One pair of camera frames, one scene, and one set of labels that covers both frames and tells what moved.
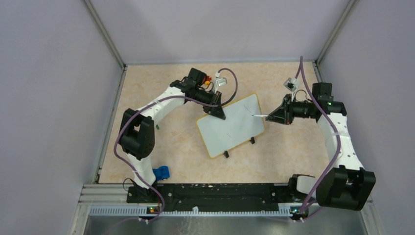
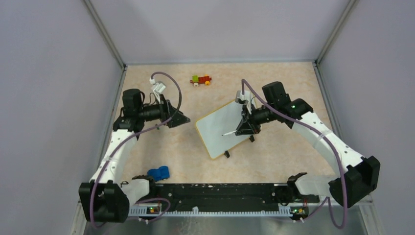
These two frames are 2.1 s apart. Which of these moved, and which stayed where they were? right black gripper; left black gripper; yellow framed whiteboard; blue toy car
Moved: left black gripper; right black gripper
Stayed: yellow framed whiteboard; blue toy car
